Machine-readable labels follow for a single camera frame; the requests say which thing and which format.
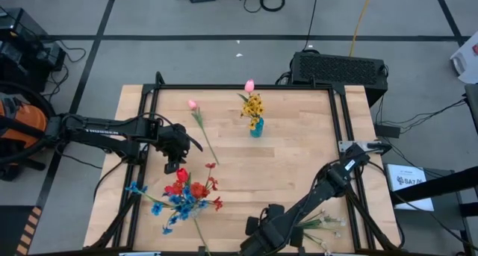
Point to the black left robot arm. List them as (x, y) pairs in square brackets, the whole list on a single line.
[(112, 131)]

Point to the black computer case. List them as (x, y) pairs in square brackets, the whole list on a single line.
[(336, 69)]

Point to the white paper sheet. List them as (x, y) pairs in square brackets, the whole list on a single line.
[(409, 185)]

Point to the black power brick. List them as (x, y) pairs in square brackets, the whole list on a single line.
[(387, 131)]

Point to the white artificial flower bunch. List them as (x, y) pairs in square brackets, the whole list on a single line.
[(328, 221)]

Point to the black side table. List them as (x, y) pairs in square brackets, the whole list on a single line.
[(448, 183)]

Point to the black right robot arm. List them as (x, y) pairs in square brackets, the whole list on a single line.
[(321, 190)]

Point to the yellow artificial flower bunch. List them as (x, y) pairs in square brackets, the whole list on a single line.
[(253, 107)]

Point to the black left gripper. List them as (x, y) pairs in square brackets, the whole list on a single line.
[(173, 142)]

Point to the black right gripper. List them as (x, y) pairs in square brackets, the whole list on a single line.
[(265, 237)]

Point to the pink artificial tulip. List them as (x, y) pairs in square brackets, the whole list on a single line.
[(249, 86), (192, 105)]

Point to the blue glass vase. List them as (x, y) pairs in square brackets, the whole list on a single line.
[(257, 131)]

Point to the black equipment stack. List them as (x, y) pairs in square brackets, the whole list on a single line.
[(22, 43)]

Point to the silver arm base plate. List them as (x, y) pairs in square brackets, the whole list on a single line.
[(345, 147)]

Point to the red artificial flower bunch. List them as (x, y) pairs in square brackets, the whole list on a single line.
[(198, 190)]

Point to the blue artificial flower bunch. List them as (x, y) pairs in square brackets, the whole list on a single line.
[(185, 205)]

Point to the orange vacuum cleaner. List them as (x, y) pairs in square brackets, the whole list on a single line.
[(26, 121)]

